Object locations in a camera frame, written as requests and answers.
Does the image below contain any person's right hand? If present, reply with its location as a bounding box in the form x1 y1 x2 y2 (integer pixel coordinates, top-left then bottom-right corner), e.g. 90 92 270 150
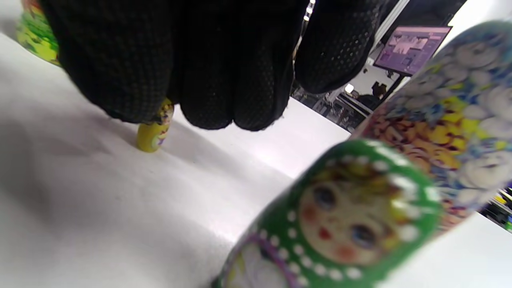
40 0 390 132

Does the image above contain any tiny yellow Russian doll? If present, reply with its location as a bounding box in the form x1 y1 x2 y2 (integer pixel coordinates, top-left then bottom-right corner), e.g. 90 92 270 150
136 98 175 153

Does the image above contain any largest multicoloured Russian doll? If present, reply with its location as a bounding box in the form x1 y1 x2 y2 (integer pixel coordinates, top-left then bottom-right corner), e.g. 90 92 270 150
16 0 60 66

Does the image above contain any green Russian doll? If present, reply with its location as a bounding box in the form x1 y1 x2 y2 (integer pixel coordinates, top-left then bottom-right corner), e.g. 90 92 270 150
212 139 442 288

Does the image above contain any blue white floral Russian doll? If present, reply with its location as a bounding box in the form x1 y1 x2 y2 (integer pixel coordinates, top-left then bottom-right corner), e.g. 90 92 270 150
352 20 512 230

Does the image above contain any pink lit monitor screen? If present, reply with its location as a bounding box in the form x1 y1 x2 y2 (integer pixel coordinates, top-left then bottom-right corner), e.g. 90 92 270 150
374 26 452 76

